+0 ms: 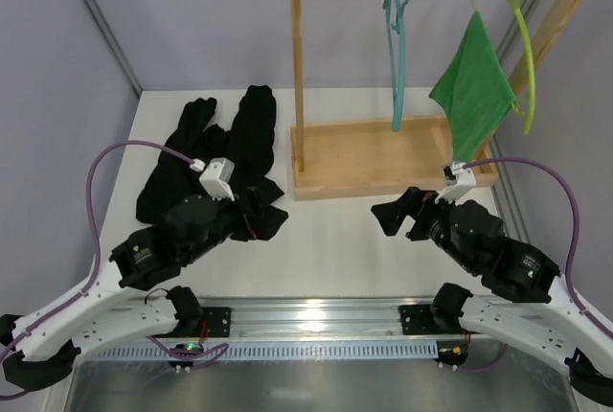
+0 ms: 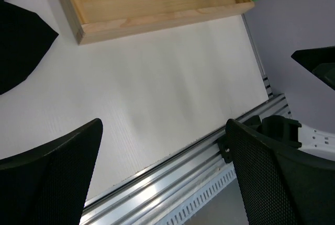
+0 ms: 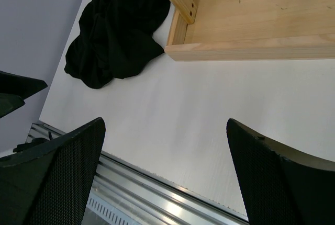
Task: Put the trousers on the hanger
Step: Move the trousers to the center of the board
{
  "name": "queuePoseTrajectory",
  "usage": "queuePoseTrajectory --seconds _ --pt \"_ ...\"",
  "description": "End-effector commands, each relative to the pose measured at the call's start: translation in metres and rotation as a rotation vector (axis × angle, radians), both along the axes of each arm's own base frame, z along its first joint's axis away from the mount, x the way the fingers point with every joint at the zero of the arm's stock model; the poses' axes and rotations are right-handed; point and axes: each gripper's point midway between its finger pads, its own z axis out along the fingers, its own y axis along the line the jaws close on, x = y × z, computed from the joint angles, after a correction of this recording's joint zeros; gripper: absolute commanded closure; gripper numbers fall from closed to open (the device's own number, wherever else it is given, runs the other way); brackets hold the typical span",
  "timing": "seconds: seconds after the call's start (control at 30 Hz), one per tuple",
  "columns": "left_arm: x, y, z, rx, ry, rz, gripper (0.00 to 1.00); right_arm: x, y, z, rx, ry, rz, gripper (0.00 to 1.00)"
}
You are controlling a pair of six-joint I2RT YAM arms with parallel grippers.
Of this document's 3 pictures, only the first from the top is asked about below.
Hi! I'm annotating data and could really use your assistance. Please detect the teal plastic hanger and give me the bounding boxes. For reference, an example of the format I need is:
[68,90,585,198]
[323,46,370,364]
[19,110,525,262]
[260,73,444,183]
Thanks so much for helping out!
[382,0,410,132]

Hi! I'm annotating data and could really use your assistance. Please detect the green microfibre cloth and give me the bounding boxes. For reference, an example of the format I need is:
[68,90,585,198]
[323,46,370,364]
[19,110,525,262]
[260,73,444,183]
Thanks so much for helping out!
[429,11,516,162]

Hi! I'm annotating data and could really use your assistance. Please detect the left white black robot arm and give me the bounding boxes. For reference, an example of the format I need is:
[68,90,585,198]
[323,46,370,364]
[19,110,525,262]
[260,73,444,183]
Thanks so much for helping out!
[1,187,289,394]

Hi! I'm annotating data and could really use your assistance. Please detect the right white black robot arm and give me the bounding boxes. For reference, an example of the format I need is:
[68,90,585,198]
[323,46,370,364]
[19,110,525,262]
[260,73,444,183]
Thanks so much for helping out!
[371,187,612,406]

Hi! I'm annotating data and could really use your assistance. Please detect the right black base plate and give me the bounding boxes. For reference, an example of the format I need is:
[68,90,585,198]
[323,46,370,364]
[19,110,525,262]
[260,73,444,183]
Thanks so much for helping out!
[398,304,437,335]

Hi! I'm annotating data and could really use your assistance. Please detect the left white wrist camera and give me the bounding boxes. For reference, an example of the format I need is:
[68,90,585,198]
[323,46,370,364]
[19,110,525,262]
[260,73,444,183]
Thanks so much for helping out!
[190,157,235,201]

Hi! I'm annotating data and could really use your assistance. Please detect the grey slotted cable duct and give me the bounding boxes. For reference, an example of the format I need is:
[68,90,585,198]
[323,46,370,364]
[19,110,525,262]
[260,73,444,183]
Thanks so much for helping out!
[93,339,439,362]

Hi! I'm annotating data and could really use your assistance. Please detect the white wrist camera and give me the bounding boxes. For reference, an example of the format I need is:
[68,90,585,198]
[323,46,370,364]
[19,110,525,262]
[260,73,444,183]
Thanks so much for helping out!
[190,157,235,201]
[435,161,477,203]

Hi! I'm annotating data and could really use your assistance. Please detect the lime green plastic hanger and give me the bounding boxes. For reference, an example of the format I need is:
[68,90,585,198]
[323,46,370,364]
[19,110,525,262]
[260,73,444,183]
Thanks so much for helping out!
[468,0,536,136]

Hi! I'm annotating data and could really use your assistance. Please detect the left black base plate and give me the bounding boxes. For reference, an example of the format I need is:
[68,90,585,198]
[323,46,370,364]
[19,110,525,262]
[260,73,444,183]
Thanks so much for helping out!
[200,307,232,338]

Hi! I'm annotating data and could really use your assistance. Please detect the aluminium mounting rail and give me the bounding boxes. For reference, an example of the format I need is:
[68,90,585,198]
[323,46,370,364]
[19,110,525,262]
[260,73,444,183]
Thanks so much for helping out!
[109,295,513,336]

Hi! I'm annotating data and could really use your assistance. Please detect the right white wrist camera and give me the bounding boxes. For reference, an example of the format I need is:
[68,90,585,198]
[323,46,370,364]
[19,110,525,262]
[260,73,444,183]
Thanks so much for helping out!
[435,161,477,203]

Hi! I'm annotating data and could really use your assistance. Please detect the black trousers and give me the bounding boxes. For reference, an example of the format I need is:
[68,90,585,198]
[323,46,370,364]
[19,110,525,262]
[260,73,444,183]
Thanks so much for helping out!
[136,85,277,224]

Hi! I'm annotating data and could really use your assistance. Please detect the wooden clothes rack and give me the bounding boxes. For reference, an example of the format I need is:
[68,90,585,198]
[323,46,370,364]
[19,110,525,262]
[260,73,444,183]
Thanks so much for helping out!
[290,0,581,201]

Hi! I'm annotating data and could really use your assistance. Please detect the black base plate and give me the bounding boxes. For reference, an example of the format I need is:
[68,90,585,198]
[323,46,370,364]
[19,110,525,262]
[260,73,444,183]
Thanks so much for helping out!
[398,304,437,335]
[200,307,232,338]

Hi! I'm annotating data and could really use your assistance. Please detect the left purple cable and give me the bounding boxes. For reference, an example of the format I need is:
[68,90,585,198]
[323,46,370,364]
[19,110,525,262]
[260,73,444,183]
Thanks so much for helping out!
[0,141,207,401]

